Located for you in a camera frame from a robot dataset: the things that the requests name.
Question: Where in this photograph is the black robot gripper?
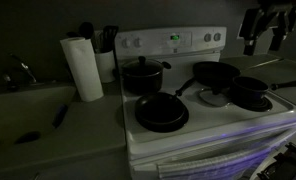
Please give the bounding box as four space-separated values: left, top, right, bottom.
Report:
239 0 296 56

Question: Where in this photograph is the glass pot lid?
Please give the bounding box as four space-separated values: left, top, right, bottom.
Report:
199 88 230 107

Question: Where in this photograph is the white electric stove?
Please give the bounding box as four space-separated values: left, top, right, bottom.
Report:
115 27 296 180

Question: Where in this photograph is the black lidded stock pot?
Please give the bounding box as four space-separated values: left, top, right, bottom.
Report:
122 56 171 95

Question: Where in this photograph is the small dark saucepan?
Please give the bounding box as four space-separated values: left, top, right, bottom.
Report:
229 76 296 102

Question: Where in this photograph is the large black skillet rear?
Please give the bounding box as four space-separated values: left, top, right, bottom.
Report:
193 61 241 88

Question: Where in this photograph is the striped oven towel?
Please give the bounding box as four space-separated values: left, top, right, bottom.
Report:
157 126 296 180

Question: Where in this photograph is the black frying pan front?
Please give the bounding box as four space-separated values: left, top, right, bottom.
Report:
135 78 195 127

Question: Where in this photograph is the black slotted spatula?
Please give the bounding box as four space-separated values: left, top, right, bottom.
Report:
102 25 119 53

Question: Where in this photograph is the white utensil crock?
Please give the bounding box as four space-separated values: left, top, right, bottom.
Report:
95 51 115 83

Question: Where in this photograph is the black ladle spoon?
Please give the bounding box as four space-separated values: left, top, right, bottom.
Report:
78 22 94 41

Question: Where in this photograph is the white paper towel roll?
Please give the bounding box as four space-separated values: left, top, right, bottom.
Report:
60 37 104 102

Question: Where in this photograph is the kitchen sink basin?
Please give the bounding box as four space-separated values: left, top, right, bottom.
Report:
0 85 76 148

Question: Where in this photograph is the chrome sink faucet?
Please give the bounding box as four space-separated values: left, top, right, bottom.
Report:
2 53 37 92

